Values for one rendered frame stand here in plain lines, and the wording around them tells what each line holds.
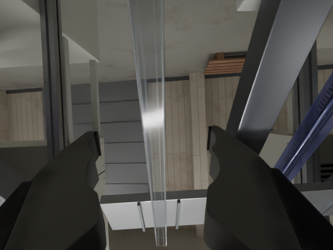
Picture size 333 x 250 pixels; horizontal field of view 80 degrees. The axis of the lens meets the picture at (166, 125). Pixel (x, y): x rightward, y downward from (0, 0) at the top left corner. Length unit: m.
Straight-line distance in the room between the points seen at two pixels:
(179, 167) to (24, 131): 3.82
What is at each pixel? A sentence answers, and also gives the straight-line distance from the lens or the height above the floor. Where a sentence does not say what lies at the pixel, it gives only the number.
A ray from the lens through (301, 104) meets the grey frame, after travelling 0.66.
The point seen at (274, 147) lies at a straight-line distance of 0.90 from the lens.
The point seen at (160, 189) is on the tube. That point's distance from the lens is 0.18.
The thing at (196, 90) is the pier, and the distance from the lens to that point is 4.02.
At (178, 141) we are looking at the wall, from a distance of 4.27.
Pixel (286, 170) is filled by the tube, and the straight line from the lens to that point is 0.19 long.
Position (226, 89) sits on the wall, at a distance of 4.32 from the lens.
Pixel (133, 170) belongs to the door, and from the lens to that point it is 4.54.
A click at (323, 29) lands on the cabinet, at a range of 1.01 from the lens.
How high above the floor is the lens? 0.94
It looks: 1 degrees up
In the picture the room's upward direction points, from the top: 177 degrees clockwise
